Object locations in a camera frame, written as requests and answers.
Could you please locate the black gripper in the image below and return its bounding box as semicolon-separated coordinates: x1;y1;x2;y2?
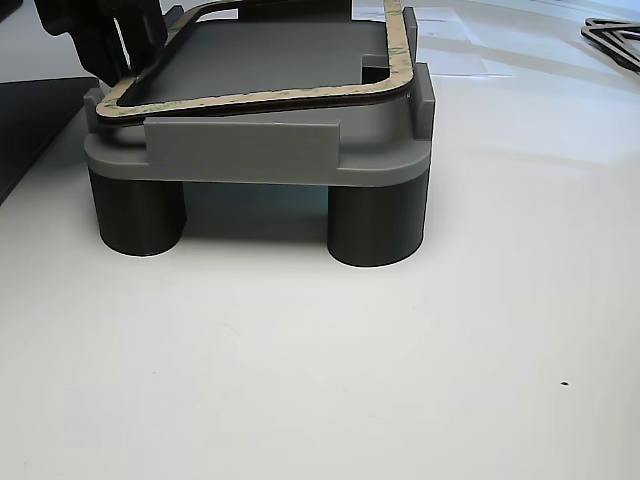
33;0;171;87

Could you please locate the rectangular frame with adhesive backing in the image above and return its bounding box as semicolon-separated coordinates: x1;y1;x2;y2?
94;0;417;130

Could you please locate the gray holder with black legs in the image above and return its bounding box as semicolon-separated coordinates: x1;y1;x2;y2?
83;0;436;269

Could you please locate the dark gray flat tray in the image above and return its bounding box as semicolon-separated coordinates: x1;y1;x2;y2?
0;75;109;206

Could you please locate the white paper sheet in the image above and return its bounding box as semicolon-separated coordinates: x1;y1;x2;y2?
349;3;516;79

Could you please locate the black frames stack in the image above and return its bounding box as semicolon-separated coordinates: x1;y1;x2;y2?
579;17;640;75

